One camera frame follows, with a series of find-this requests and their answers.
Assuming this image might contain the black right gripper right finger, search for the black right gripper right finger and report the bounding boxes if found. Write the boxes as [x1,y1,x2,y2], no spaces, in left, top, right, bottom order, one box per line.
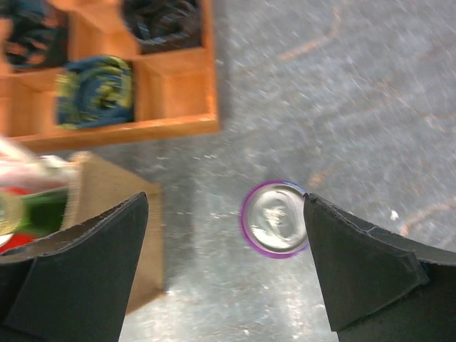
[304,193,455,341]

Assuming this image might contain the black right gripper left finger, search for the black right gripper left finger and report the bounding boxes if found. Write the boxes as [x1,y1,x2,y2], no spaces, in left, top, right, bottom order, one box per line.
[1,192,147,342]

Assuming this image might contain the green glass bottle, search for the green glass bottle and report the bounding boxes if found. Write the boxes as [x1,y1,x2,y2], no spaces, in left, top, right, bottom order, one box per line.
[1,187,68,237]

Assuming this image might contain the purple soda can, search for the purple soda can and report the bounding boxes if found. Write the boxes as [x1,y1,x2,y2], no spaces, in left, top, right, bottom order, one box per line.
[239,180,309,259]

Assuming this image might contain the burlap canvas tote bag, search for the burlap canvas tote bag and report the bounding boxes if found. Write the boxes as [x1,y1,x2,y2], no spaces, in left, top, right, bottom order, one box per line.
[0,138,165,314]

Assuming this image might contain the red cola can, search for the red cola can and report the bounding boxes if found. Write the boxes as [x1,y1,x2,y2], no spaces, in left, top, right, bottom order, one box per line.
[0,233,39,254]

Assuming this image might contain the blue-green rolled sock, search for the blue-green rolled sock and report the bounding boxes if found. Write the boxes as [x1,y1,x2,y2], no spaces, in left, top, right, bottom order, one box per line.
[56,55,134,130]

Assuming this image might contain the black orange rolled sock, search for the black orange rolled sock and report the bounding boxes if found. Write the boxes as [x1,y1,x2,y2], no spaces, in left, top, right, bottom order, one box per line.
[1,1,69,73]

